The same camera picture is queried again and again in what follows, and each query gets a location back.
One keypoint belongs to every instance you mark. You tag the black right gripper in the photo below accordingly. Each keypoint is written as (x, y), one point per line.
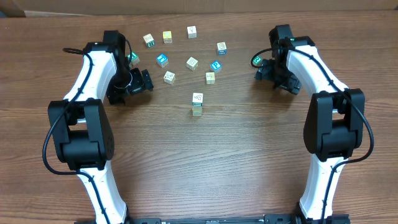
(266, 72)

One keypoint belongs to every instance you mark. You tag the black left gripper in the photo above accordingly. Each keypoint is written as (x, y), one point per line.
(114, 91)

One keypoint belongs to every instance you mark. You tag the red letter wooden block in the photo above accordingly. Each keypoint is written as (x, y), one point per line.
(197, 99)

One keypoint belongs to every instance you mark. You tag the blue H letter block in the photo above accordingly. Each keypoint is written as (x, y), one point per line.
(197, 110)

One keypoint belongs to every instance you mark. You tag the blue P letter block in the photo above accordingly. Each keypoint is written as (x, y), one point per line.
(216, 67)

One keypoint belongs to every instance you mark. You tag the yellow side pineapple block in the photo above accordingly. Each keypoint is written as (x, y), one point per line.
(210, 78)

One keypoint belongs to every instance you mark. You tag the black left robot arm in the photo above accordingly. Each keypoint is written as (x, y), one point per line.
(80, 128)

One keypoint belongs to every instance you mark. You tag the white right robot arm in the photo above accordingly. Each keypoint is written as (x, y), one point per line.
(333, 127)

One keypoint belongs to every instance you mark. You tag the green R block right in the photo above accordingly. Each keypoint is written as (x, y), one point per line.
(256, 61)

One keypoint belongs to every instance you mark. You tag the wooden O block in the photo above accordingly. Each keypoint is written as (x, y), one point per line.
(169, 77)

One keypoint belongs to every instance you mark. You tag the green E letter block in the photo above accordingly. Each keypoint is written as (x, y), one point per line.
(133, 59)

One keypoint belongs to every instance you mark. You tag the blue F letter block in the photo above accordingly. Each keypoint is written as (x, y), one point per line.
(162, 60)

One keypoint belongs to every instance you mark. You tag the dark green R block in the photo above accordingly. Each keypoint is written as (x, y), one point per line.
(149, 40)

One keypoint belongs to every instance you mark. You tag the wooden block engraved picture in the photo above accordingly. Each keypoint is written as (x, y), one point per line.
(192, 63)

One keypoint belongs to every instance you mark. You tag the yellow top wooden block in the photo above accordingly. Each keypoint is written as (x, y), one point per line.
(167, 37)

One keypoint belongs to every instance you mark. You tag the blue side wooden block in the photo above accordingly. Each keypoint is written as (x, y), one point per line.
(221, 48)

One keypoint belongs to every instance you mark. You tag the plain wooden block far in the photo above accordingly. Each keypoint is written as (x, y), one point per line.
(192, 32)

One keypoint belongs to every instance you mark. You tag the cardboard back wall panel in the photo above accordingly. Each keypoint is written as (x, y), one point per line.
(20, 8)

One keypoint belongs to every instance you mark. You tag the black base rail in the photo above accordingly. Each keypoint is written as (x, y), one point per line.
(217, 220)

